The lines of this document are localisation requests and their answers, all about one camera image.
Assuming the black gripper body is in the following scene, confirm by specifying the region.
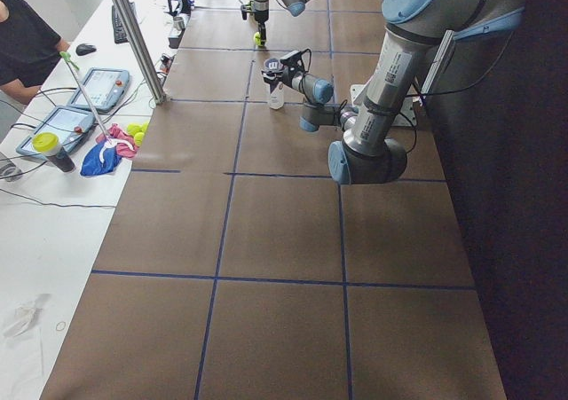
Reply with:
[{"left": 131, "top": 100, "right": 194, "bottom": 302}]
[
  {"left": 274, "top": 62, "right": 294, "bottom": 88},
  {"left": 241, "top": 0, "right": 269, "bottom": 22}
]

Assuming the clear tennis ball can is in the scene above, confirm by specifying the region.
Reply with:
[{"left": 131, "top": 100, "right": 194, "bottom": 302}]
[{"left": 261, "top": 58, "right": 284, "bottom": 110}]

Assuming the yellow tennis ball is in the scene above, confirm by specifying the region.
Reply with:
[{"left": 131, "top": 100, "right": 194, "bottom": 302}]
[{"left": 253, "top": 32, "right": 266, "bottom": 48}]

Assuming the spare tennis ball on desk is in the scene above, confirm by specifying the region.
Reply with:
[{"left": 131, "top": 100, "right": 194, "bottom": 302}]
[{"left": 126, "top": 123, "right": 142, "bottom": 137}]

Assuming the small metal cup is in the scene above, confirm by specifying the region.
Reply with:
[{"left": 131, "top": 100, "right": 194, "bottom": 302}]
[{"left": 172, "top": 16, "right": 185, "bottom": 31}]

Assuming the black keyboard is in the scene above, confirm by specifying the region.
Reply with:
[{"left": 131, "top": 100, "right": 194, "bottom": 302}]
[{"left": 111, "top": 5, "right": 128, "bottom": 44}]

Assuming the pink cloth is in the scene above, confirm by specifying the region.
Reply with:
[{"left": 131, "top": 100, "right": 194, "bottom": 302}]
[{"left": 106, "top": 123, "right": 138, "bottom": 159}]

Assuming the far teach pendant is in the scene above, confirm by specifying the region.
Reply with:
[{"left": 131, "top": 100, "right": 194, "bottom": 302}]
[{"left": 82, "top": 67, "right": 130, "bottom": 114}]

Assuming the teach pendant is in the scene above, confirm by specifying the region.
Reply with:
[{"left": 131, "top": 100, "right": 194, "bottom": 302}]
[
  {"left": 82, "top": 67, "right": 130, "bottom": 114},
  {"left": 16, "top": 106, "right": 95, "bottom": 159}
]

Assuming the black computer mouse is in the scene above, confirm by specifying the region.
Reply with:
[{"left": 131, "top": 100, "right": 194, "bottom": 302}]
[{"left": 75, "top": 43, "right": 97, "bottom": 56}]

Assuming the blue cloth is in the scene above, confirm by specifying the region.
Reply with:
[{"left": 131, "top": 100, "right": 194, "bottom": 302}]
[{"left": 80, "top": 140, "right": 122, "bottom": 176}]

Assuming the near teach pendant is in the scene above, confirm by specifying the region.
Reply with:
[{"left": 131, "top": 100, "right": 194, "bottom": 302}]
[{"left": 16, "top": 106, "right": 95, "bottom": 159}]

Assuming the cup with yellow lid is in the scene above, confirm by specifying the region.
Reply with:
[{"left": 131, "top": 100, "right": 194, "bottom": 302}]
[{"left": 32, "top": 132, "right": 75, "bottom": 173}]

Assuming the person in black shirt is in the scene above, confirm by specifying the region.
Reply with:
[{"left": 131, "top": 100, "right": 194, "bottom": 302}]
[{"left": 1, "top": 0, "right": 69, "bottom": 105}]

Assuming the white crumpled tissue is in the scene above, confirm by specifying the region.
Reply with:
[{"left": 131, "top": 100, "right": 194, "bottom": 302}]
[{"left": 1, "top": 294, "right": 51, "bottom": 339}]

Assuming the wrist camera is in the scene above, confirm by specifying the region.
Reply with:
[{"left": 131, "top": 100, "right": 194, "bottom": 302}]
[{"left": 280, "top": 51, "right": 304, "bottom": 67}]

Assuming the aluminium frame post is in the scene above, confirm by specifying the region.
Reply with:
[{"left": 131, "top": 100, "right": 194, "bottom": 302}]
[{"left": 112, "top": 0, "right": 166, "bottom": 105}]

